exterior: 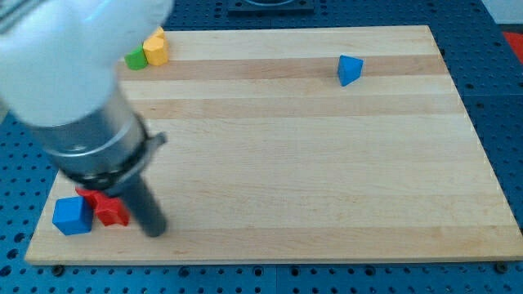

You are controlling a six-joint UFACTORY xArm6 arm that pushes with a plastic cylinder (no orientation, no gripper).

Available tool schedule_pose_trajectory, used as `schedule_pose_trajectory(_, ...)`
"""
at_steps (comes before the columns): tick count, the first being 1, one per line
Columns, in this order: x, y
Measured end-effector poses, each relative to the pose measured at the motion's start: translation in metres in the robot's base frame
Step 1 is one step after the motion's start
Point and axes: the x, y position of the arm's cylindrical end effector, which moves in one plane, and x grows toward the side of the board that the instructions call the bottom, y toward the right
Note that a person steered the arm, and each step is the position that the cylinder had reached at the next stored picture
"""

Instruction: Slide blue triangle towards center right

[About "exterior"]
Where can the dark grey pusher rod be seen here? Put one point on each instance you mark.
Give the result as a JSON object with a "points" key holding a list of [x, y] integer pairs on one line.
{"points": [[139, 200]]}

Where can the blue cube block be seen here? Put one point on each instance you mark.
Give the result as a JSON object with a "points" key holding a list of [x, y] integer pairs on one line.
{"points": [[72, 216]]}

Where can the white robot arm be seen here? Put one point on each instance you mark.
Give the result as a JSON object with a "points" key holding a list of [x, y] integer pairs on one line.
{"points": [[58, 77]]}

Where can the blue triangle block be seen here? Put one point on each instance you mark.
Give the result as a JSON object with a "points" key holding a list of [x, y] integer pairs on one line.
{"points": [[349, 69]]}

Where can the red object at edge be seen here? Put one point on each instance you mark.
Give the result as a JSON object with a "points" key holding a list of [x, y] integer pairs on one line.
{"points": [[515, 41]]}

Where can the yellow hexagon block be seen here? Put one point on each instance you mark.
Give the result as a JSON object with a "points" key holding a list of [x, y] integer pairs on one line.
{"points": [[156, 51]]}

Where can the green block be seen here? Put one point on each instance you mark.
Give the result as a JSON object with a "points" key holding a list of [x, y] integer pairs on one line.
{"points": [[136, 59]]}

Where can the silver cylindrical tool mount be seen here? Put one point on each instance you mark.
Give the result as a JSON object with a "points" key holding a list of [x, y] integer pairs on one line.
{"points": [[105, 148]]}

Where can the wooden board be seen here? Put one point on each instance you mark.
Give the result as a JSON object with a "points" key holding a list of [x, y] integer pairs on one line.
{"points": [[270, 160]]}

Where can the red star block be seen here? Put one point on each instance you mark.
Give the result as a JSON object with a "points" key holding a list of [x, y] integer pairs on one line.
{"points": [[109, 211]]}

